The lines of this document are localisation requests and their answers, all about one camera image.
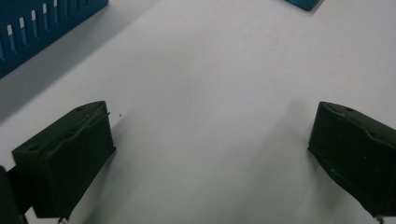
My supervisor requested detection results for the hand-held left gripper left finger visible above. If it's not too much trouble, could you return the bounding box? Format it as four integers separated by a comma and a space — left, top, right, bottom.
11, 100, 117, 219

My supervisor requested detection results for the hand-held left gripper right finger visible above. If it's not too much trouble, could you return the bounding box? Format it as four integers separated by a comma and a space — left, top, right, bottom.
307, 101, 396, 219

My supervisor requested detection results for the blue plastic slotted basket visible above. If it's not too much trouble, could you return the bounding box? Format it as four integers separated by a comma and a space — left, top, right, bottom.
0, 0, 110, 80

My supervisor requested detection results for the blue cartoon picture book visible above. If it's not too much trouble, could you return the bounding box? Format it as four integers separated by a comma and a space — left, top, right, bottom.
284, 0, 325, 12

